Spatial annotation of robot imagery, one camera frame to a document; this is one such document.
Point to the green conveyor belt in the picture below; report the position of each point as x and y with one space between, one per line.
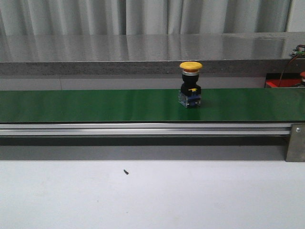
161 105

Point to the aluminium conveyor side rail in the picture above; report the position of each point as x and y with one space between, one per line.
146 129

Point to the metal conveyor support bracket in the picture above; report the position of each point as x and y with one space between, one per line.
296 147

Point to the grey stone-look back shelf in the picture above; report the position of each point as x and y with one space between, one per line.
249 53

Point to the grey curtain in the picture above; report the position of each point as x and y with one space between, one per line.
130 17

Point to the red mushroom push button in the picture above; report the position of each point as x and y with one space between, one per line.
302 74

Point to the small green circuit board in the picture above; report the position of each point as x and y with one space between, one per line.
298 51

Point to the red plastic tray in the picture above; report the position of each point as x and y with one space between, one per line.
274 80

